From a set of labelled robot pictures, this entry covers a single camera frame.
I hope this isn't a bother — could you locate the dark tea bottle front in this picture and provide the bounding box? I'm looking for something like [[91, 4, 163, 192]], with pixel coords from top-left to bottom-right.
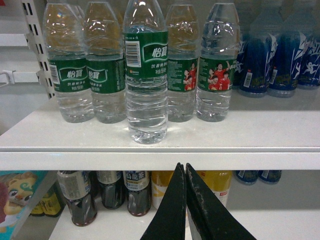
[[57, 170, 98, 227]]

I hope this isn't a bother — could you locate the teal sweet potato noodle bag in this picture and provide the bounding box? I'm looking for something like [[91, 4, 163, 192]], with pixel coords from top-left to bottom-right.
[[0, 170, 48, 240]]

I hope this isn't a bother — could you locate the blue sports drink bottle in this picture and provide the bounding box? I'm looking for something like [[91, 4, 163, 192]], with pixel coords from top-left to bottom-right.
[[267, 0, 310, 98], [239, 0, 277, 98]]

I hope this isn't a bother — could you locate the clear water bottle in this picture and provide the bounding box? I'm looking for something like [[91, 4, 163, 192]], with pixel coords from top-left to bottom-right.
[[123, 0, 169, 144]]

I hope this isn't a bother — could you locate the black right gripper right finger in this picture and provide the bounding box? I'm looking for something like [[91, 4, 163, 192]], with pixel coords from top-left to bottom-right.
[[185, 163, 255, 240]]

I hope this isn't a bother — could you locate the blue sports drink bottle right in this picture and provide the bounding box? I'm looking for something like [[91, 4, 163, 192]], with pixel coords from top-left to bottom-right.
[[267, 0, 310, 98]]

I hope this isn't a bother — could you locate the dark oolong tea bottle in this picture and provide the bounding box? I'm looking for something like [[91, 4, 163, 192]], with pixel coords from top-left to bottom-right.
[[123, 170, 151, 217]]

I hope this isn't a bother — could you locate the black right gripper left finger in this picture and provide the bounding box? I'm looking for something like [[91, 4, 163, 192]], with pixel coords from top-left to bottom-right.
[[141, 163, 187, 240]]

